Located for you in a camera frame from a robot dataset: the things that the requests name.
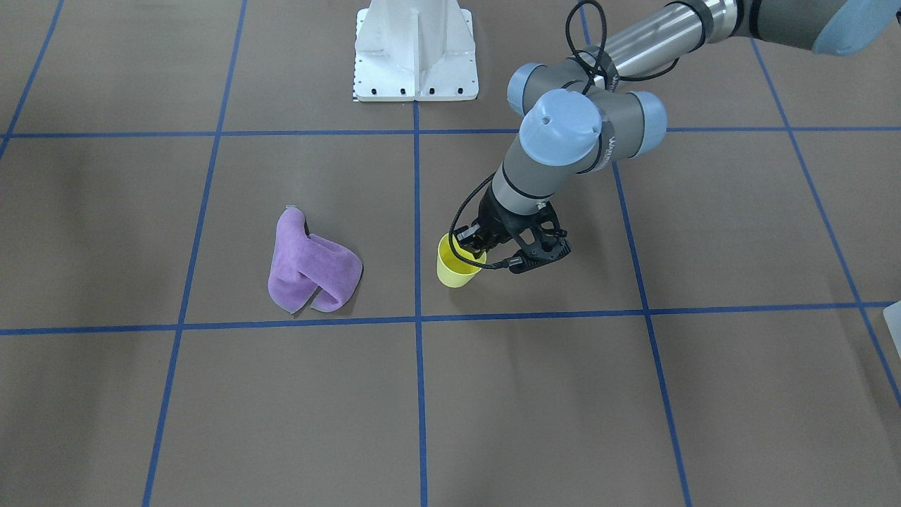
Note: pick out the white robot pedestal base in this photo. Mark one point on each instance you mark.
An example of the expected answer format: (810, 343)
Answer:
(415, 51)

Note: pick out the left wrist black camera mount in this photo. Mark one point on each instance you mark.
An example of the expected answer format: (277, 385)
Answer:
(540, 238)

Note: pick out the yellow plastic cup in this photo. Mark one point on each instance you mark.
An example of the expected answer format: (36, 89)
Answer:
(454, 264)

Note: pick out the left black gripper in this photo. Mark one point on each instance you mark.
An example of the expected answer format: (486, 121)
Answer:
(495, 220)

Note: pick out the purple microfiber cloth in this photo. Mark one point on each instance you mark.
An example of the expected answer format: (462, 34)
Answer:
(309, 270)

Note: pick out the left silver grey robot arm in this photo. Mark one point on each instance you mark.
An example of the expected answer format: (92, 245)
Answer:
(574, 121)

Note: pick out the translucent white storage box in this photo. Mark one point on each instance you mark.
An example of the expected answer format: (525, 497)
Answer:
(892, 317)

